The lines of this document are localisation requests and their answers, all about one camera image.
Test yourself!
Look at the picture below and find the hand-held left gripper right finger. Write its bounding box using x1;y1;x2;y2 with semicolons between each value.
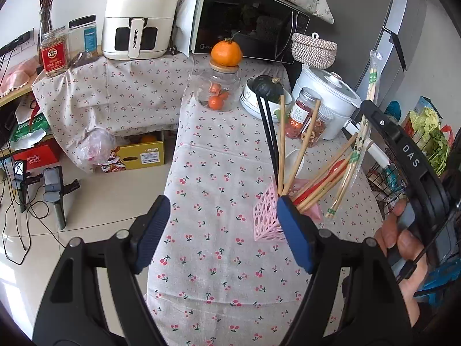
277;195;418;346

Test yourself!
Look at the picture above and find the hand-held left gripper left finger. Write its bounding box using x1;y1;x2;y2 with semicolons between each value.
31;195;171;346

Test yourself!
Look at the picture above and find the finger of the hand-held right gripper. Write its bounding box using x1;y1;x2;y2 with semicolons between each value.
360;101;428;183

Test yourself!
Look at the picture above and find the pink perforated utensil holder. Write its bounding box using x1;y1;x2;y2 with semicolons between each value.
253;178;325;242

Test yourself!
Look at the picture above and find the disposable chopsticks packet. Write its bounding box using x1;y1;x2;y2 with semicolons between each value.
325;50;383;220

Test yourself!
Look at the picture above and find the red plastic spoon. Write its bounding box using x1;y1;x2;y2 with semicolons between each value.
291;159;348;204

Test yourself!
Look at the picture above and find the white spoon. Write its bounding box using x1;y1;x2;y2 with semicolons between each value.
286;148;307;183

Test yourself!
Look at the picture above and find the black chopstick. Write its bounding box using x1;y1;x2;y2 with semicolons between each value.
264;94;284;191
255;92;279;190

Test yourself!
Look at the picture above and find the person's right forearm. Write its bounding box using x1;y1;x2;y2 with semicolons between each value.
398;288;438;336

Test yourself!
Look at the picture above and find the person's right hand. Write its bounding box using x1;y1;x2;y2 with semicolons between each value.
375;200;429;293

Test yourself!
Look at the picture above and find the napa cabbage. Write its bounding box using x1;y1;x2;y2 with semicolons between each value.
409;108;452;177

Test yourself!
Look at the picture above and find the blue printed carton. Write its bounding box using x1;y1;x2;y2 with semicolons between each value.
403;95;442;134

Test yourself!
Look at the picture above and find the yellow cardboard box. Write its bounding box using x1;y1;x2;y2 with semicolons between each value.
94;139;166;174

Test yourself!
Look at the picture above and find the jar of dried fruit rings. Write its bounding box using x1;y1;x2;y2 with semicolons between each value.
302;104;334;148

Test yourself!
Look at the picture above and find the cherry print tablecloth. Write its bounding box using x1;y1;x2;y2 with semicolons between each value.
144;58;384;346

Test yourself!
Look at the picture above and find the jar of red dried fruit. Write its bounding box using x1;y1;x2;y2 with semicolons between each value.
286;86;322;140

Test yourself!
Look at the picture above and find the clear plastic bag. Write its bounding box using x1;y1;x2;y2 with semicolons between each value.
77;127;121;164

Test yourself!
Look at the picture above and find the phone on handheld stand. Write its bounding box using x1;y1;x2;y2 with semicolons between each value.
42;166;80;230
11;159;43;214

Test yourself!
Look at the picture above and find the grey refrigerator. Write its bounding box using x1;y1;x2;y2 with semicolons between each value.
302;0;427;92

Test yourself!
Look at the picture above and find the white bowl with fruit print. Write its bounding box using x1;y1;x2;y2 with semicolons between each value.
240;77;293;122

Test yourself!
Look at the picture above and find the red box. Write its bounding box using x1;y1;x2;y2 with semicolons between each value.
12;140;62;168

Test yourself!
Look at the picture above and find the dark green squash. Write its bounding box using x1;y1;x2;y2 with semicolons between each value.
251;75;284;102

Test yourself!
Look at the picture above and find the cherry print side table cloth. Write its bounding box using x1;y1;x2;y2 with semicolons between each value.
32;55;193;174

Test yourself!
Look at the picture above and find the glass jar with wooden lid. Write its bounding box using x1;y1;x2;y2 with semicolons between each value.
190;61;243;112

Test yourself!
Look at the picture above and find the green and white bag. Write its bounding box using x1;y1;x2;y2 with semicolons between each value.
7;113;53;150

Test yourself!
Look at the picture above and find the dark brown packet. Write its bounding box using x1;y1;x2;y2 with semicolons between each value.
68;52;103;67

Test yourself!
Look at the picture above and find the large orange with stem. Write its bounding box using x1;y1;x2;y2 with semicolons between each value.
211;38;243;67

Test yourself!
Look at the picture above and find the black and white microwave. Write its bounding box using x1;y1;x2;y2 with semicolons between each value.
188;0;312;65

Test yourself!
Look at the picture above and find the red label jar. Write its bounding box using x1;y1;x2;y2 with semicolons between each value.
39;26;70;78

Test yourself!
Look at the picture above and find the blue label clear container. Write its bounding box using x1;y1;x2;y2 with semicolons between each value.
68;14;99;63

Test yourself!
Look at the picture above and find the pink cloth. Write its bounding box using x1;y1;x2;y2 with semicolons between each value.
0;59;40;96

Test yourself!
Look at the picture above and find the cream air fryer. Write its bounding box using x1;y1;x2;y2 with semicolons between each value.
101;0;182;61

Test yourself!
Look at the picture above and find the glass vase with twigs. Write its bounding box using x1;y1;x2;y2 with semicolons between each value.
20;0;63;42

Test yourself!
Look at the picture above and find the black wire rack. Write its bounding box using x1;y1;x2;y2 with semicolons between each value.
365;140;451;210

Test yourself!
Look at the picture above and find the white electric pot with handle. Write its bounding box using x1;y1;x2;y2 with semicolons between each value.
291;63;391;168

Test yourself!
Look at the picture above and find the woven rope basket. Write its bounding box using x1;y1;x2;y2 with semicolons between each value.
290;32;338;70

